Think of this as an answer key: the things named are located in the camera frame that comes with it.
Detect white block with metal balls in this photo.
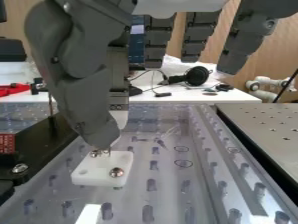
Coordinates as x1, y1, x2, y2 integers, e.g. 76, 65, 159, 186
69, 149, 136, 187

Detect black case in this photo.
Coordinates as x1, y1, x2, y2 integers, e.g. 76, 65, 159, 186
0, 37, 28, 63

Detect white desk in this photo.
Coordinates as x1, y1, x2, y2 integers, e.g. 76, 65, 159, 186
0, 59, 264, 105

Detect clear box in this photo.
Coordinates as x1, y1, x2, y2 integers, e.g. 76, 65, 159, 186
0, 102, 298, 224

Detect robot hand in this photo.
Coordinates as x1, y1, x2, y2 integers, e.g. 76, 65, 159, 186
24, 0, 298, 152

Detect small white jointed device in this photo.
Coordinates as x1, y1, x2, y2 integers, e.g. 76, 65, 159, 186
245, 75, 298, 103

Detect black plate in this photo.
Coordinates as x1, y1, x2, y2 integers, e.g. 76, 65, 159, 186
0, 114, 87, 205

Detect thin stick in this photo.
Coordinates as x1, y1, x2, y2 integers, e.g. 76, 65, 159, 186
47, 93, 57, 135

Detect red tray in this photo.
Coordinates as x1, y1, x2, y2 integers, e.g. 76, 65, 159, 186
0, 84, 33, 98

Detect black headphones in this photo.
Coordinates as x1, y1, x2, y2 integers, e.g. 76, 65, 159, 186
166, 65, 216, 87

